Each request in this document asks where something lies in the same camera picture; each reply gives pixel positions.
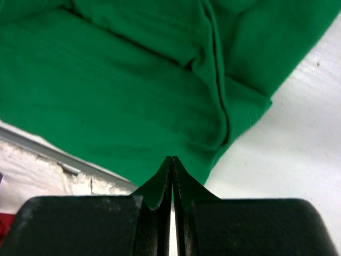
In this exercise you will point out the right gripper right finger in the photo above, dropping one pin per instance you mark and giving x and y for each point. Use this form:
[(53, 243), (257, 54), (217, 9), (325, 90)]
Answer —
[(208, 225)]

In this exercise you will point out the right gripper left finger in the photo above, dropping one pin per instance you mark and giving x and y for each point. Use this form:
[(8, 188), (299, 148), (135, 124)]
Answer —
[(136, 224)]

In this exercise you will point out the green t shirt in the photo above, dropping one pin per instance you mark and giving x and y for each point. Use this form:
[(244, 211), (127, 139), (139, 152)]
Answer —
[(123, 84)]

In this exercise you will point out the red t shirt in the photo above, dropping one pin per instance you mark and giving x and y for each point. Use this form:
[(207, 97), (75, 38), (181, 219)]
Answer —
[(5, 223)]

